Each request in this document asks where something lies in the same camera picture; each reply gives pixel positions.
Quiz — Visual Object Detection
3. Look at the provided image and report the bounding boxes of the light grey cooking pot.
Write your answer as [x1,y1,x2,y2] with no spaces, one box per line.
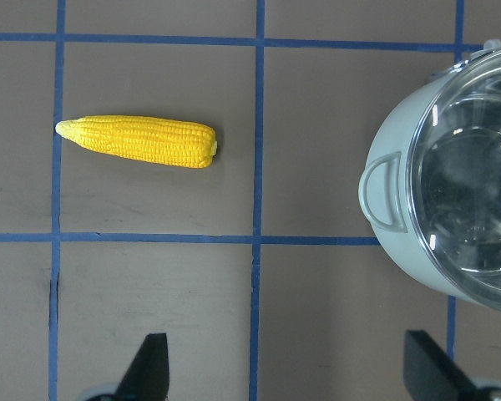
[358,39,501,312]

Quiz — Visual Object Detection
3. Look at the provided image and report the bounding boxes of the yellow corn cob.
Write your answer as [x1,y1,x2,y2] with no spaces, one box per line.
[55,115,218,169]

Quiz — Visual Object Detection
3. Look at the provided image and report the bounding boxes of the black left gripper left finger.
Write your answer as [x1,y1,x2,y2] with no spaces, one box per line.
[113,333,169,401]

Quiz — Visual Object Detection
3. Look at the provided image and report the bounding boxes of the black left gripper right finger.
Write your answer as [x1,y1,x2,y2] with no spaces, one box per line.
[403,330,489,401]

